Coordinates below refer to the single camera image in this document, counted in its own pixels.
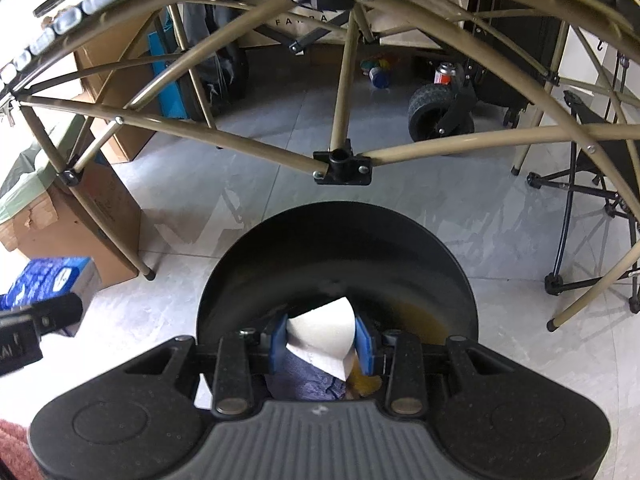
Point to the pink fluffy cloth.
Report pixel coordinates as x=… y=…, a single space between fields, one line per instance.
x=15 y=452

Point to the dark grey fabric bag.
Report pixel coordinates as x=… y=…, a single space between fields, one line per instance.
x=225 y=60

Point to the large cardboard box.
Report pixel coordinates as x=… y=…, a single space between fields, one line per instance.
x=120 y=85

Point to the blue round container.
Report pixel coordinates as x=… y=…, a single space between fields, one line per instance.
x=378 y=77

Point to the blue tissue packet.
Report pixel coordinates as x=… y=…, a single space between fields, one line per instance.
x=45 y=277

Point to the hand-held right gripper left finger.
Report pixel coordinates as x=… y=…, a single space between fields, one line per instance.
x=280 y=345

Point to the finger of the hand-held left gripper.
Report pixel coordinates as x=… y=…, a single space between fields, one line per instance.
x=55 y=312

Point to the cardboard box green liner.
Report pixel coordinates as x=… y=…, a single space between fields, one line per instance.
x=75 y=220

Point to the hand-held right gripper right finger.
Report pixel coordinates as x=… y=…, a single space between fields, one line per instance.
x=364 y=345

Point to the clear jar of nuts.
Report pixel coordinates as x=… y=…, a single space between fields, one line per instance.
x=51 y=2

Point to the black round trash bin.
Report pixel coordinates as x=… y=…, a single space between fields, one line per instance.
x=325 y=240

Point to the blue flat board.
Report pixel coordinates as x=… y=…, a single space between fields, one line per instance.
x=167 y=85

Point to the yellow fluffy cloth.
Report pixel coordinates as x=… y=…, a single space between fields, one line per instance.
x=362 y=388

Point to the red gas canister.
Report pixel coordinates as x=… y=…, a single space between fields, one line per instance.
x=445 y=74

